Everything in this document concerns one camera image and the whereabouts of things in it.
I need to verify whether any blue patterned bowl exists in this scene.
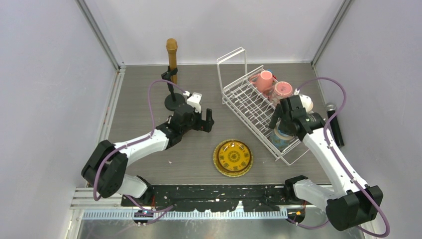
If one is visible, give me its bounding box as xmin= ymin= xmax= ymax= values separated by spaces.
xmin=269 ymin=122 xmax=294 ymax=151

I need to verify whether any yellow patterned plate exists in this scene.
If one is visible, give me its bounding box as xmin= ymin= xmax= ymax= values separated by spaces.
xmin=217 ymin=142 xmax=252 ymax=173

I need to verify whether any yellow woven bamboo plate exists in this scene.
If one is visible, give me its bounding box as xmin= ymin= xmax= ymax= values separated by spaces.
xmin=212 ymin=139 xmax=254 ymax=178

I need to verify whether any cream floral cup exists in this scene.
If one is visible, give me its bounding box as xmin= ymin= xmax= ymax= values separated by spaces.
xmin=299 ymin=94 xmax=314 ymax=113

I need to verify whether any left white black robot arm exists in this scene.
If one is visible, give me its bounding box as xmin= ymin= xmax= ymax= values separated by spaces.
xmin=81 ymin=104 xmax=214 ymax=206

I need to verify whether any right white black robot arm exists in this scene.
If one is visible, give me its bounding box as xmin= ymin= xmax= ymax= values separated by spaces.
xmin=269 ymin=95 xmax=383 ymax=231

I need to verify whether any pink floral cup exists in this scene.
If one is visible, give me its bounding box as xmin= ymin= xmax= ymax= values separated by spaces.
xmin=269 ymin=81 xmax=293 ymax=106

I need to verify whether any pink plastic cup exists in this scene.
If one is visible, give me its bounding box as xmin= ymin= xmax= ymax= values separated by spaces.
xmin=248 ymin=70 xmax=274 ymax=93

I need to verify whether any black silver microphone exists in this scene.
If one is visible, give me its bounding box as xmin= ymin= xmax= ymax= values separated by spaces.
xmin=325 ymin=103 xmax=344 ymax=148

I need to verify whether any brown microphone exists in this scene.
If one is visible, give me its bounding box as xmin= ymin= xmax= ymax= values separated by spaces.
xmin=166 ymin=38 xmax=178 ymax=70

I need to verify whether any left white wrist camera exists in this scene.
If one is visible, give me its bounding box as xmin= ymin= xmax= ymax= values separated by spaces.
xmin=183 ymin=91 xmax=202 ymax=113

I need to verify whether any white wire dish rack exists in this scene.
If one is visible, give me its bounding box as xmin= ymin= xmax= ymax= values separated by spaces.
xmin=216 ymin=47 xmax=310 ymax=166

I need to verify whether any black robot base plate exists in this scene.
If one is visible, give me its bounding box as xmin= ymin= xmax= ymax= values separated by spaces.
xmin=135 ymin=184 xmax=310 ymax=212

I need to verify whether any left aluminium rail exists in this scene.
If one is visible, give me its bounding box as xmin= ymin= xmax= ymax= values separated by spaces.
xmin=86 ymin=66 xmax=126 ymax=185

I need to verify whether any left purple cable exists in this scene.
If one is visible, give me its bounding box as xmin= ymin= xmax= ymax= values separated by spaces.
xmin=93 ymin=79 xmax=189 ymax=226

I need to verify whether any slotted cable duct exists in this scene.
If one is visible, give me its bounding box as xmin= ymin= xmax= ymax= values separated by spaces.
xmin=82 ymin=209 xmax=288 ymax=220

